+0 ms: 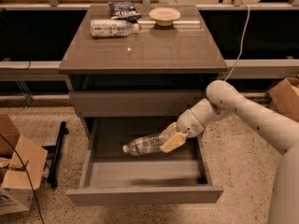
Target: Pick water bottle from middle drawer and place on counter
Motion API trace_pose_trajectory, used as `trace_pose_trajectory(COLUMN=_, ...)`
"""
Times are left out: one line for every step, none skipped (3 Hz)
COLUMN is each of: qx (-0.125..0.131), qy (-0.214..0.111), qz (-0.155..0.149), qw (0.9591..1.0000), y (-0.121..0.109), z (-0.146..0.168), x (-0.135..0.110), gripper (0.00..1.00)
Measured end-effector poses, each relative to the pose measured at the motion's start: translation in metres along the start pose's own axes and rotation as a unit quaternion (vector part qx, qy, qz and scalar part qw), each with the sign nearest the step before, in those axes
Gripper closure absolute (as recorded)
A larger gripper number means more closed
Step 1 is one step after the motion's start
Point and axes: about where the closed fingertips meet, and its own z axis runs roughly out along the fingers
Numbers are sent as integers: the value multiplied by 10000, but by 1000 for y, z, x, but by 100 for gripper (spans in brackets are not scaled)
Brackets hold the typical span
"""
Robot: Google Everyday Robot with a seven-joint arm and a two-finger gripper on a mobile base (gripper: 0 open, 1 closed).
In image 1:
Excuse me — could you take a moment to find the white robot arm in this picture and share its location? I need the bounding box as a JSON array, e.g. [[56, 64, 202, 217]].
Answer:
[[161, 80, 299, 224]]

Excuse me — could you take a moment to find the black metal stand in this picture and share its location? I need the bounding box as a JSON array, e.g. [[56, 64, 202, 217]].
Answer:
[[45, 121, 69, 189]]

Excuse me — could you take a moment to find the cardboard box right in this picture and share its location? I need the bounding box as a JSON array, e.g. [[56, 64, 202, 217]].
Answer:
[[268, 77, 299, 122]]

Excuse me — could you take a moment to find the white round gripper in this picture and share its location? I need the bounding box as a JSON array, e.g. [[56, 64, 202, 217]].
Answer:
[[160, 109, 205, 153]]

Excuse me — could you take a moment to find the open bottom drawer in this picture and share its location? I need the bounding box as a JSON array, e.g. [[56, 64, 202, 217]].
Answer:
[[67, 117, 223, 206]]

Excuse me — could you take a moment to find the cream ceramic bowl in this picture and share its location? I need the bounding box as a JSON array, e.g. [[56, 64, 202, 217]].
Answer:
[[149, 7, 180, 26]]

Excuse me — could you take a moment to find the black cable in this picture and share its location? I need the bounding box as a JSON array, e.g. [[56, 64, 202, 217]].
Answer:
[[0, 133, 47, 224]]

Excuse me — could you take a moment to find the open cardboard box left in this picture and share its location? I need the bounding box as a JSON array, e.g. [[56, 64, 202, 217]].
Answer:
[[0, 114, 48, 215]]

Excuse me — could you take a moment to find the clear plastic water bottle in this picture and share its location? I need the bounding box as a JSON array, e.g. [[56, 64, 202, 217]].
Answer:
[[122, 133, 169, 156]]

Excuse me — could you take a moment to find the white labelled plastic bottle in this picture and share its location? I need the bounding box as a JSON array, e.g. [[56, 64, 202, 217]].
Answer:
[[90, 20, 141, 37]]

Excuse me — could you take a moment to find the grey drawer cabinet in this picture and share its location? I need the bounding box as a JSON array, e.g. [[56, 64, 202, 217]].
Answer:
[[59, 5, 228, 133]]

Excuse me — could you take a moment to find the blue chip bag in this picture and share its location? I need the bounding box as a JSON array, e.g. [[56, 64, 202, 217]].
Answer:
[[108, 1, 141, 21]]

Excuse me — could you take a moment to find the white cable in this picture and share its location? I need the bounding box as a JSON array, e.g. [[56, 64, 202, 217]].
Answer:
[[223, 3, 251, 82]]

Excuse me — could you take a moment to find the closed middle drawer front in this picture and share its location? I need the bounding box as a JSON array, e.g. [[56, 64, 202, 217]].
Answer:
[[69, 90, 204, 118]]

